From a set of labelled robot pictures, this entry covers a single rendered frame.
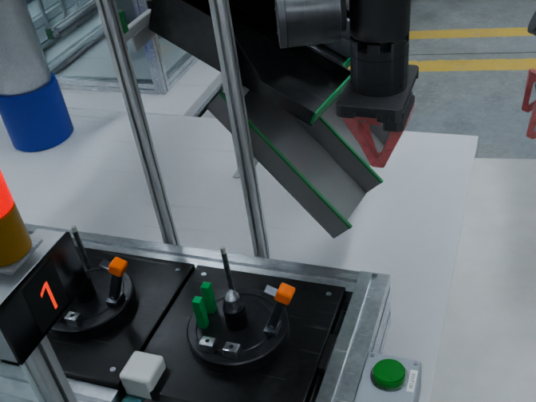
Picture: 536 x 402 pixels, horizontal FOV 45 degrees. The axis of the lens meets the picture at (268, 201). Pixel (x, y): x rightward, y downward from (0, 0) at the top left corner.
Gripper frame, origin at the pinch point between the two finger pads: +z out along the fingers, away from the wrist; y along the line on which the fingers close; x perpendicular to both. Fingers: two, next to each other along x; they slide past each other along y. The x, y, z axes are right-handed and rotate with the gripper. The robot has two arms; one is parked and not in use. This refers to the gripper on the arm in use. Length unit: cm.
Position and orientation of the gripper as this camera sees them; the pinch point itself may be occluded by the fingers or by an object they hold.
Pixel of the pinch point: (378, 159)
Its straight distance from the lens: 72.8
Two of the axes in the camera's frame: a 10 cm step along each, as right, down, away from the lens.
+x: 9.4, 1.3, -3.3
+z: 0.9, 8.0, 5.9
